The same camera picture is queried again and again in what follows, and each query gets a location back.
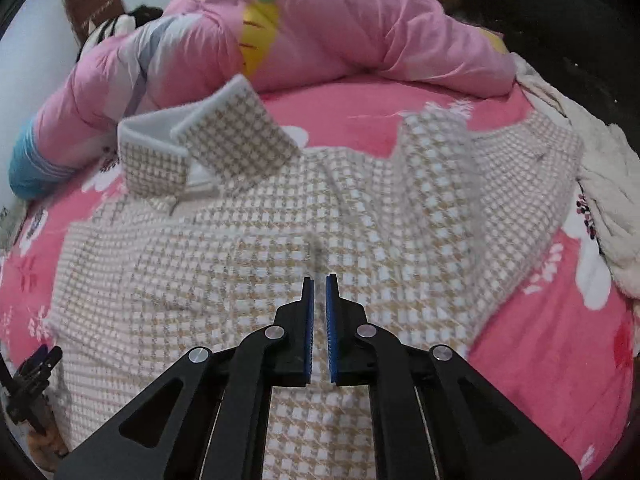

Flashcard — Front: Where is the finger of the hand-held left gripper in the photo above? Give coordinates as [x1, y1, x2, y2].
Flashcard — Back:
[20, 345, 63, 386]

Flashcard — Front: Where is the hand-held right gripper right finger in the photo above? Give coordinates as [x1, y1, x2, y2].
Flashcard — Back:
[325, 274, 583, 480]

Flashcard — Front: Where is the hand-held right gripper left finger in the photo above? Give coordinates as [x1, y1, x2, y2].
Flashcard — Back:
[52, 276, 316, 480]

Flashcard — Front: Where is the beige white checked sweater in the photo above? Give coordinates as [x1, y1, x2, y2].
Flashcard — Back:
[47, 74, 586, 480]

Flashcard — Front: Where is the pink floral blanket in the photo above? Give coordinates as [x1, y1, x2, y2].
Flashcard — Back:
[0, 77, 636, 476]

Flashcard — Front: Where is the cream knitted cloth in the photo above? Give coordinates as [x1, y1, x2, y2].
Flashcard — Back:
[515, 55, 640, 301]

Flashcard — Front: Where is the pink printed quilt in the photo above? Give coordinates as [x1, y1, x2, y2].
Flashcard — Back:
[9, 0, 518, 201]

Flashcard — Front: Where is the black and white plush toy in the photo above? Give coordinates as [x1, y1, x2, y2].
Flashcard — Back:
[75, 5, 163, 63]

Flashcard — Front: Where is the black padded headboard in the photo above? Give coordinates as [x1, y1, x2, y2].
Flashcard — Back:
[440, 0, 640, 126]

